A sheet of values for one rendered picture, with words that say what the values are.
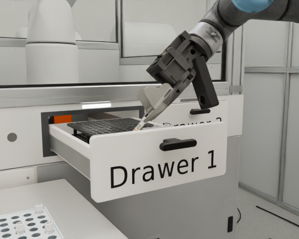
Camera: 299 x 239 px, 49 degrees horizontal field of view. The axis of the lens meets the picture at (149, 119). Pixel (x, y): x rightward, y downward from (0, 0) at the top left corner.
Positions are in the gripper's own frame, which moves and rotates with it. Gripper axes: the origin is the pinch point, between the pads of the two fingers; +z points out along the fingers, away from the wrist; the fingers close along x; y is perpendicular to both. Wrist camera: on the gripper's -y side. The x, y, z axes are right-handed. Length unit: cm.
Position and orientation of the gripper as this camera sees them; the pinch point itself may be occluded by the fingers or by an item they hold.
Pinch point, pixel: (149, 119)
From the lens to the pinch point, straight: 69.7
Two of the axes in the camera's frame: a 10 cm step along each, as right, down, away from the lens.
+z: -6.2, 7.4, -2.7
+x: 3.3, -0.6, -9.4
